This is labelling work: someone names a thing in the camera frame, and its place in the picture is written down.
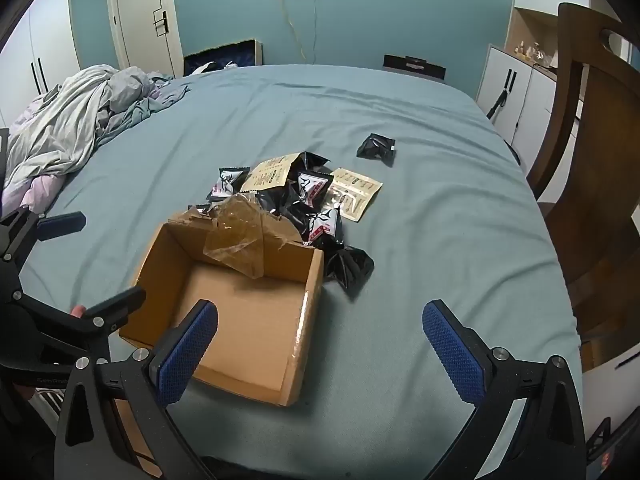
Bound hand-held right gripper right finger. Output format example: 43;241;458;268
422;300;586;480

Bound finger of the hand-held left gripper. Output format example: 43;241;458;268
12;287;147;361
0;207;85;263

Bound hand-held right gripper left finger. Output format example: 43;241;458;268
55;300;219;480

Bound cardboard box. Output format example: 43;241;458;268
117;210;326;407

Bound pile of black packets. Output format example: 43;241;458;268
187;151;376;302

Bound beige snack packet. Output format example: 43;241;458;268
322;167;384;223
240;155;301;194

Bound striped cloth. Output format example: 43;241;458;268
30;389;69;436

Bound crumpled grey duvet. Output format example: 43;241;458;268
0;65;193;211

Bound crumpled brown transparent tape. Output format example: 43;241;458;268
202;192;307;281

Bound white wardrobe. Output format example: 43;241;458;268
0;0;83;131

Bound black foil snack packet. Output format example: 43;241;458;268
356;132;397;167

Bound white door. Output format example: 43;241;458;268
105;0;183;78

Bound dark blue framed box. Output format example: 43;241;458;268
182;37;264;77

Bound wooden chair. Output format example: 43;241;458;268
525;2;640;356

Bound white low cabinet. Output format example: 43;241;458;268
475;45;586;161

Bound black bag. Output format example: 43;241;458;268
382;54;446;81

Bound small bottles and trinkets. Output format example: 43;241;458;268
515;40;559;69

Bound black hanging strap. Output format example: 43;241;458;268
487;70;519;119

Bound yellow cable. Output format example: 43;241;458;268
280;0;307;65

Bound white cable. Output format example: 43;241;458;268
310;0;321;65

